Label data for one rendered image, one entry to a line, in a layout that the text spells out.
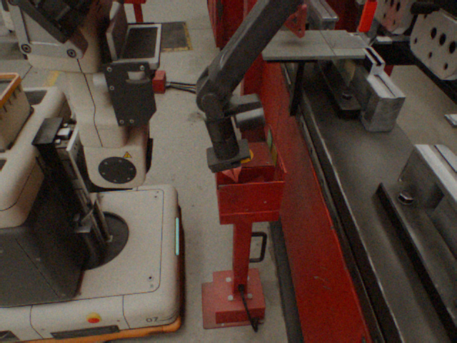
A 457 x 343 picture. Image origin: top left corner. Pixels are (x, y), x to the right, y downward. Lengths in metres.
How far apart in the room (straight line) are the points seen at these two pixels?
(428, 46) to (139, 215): 1.16
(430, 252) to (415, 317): 0.11
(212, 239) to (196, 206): 0.24
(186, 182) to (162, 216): 0.57
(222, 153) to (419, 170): 0.39
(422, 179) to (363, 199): 0.11
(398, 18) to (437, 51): 0.16
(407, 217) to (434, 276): 0.11
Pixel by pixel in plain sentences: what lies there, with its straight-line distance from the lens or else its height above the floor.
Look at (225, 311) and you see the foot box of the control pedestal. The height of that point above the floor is 0.12.
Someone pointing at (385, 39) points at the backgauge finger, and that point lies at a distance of 1.07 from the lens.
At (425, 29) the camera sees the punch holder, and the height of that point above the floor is 1.15.
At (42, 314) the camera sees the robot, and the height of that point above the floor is 0.27.
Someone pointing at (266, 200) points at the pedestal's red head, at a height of 0.75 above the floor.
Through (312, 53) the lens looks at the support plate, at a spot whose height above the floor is 1.00.
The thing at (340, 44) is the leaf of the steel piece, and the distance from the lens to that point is 1.00.
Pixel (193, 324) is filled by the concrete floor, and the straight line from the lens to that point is 1.46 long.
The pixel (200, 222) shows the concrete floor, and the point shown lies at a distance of 1.73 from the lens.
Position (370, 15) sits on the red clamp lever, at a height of 1.12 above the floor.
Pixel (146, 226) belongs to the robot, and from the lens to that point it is 1.39.
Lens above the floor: 1.34
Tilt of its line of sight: 43 degrees down
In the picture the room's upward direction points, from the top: straight up
